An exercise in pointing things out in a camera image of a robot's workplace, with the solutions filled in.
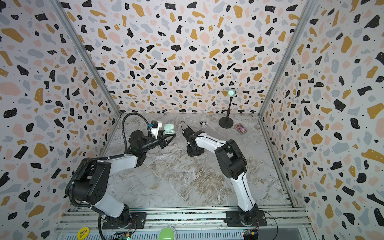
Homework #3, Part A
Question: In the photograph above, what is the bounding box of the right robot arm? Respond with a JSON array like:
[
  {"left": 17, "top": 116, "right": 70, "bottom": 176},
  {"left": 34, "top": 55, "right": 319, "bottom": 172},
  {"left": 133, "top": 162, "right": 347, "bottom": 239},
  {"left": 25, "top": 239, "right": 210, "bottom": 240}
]
[{"left": 183, "top": 127, "right": 263, "bottom": 226}]

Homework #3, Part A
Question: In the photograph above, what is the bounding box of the black corrugated cable hose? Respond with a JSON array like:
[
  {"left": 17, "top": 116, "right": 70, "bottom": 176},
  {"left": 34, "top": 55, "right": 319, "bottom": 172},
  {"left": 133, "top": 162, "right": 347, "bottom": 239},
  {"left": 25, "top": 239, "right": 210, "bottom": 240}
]
[{"left": 65, "top": 112, "right": 151, "bottom": 209}]

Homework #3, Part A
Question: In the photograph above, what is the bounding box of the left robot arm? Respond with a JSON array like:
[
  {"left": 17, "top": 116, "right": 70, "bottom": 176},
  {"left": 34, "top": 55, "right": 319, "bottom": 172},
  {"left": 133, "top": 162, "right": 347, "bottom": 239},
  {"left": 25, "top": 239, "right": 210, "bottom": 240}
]
[{"left": 66, "top": 130, "right": 176, "bottom": 229}]

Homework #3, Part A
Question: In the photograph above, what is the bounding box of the colourful card box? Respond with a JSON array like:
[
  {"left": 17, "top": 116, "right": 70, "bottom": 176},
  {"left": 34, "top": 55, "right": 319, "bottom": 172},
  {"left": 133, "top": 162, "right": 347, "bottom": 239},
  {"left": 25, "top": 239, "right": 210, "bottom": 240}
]
[{"left": 234, "top": 124, "right": 248, "bottom": 135}]

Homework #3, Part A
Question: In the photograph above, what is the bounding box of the yellow round sticker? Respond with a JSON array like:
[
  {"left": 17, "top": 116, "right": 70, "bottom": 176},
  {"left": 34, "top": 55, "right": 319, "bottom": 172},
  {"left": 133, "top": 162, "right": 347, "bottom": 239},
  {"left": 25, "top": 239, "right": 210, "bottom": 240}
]
[{"left": 77, "top": 227, "right": 90, "bottom": 240}]

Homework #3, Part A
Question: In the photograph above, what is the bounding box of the green round button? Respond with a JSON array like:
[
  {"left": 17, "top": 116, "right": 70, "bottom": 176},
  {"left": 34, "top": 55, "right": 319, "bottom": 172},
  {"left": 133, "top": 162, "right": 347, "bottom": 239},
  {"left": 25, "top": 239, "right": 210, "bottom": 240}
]
[{"left": 158, "top": 226, "right": 177, "bottom": 240}]

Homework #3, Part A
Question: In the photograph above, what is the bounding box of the aluminium front rail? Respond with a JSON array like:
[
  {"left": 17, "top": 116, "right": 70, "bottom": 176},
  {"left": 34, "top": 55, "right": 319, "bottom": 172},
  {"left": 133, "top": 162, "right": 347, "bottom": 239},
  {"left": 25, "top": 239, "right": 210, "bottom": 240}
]
[{"left": 55, "top": 206, "right": 312, "bottom": 233}]

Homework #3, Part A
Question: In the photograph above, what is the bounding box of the black microphone stand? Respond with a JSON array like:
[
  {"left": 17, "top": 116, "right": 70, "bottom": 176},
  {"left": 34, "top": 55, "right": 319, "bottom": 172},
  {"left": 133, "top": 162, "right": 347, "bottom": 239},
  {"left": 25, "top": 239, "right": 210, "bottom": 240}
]
[{"left": 219, "top": 89, "right": 236, "bottom": 129}]

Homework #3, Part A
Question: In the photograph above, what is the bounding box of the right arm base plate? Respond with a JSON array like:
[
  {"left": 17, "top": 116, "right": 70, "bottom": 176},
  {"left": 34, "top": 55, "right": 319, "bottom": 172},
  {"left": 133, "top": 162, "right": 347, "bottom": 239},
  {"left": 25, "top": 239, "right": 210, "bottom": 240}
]
[{"left": 224, "top": 210, "right": 267, "bottom": 228}]

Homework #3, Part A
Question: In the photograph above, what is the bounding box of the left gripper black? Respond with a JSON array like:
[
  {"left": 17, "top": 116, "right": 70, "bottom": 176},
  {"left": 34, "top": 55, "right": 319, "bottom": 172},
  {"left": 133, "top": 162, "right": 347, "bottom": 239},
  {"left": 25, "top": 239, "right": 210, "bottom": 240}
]
[{"left": 141, "top": 131, "right": 177, "bottom": 154}]

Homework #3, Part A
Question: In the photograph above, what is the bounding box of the mint green charging case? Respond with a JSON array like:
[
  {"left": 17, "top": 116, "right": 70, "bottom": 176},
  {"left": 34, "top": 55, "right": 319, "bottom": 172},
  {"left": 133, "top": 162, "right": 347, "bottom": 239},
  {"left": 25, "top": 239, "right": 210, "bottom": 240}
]
[{"left": 163, "top": 124, "right": 175, "bottom": 135}]

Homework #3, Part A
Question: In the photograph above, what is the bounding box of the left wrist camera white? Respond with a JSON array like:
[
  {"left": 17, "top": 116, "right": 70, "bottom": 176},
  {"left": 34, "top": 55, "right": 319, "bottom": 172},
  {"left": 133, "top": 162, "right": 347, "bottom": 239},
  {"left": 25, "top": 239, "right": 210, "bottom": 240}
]
[{"left": 148, "top": 121, "right": 163, "bottom": 139}]

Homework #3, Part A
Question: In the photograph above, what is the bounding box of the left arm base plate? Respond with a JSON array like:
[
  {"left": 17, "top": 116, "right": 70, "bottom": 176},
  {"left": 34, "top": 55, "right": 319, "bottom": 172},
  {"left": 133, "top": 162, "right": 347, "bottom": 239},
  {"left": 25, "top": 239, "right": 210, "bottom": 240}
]
[{"left": 102, "top": 212, "right": 147, "bottom": 231}]

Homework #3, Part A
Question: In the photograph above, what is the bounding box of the small black purple figurine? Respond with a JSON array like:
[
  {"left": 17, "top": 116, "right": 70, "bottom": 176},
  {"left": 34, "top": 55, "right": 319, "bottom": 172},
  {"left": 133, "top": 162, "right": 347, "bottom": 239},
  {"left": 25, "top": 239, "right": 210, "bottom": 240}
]
[{"left": 200, "top": 121, "right": 207, "bottom": 129}]

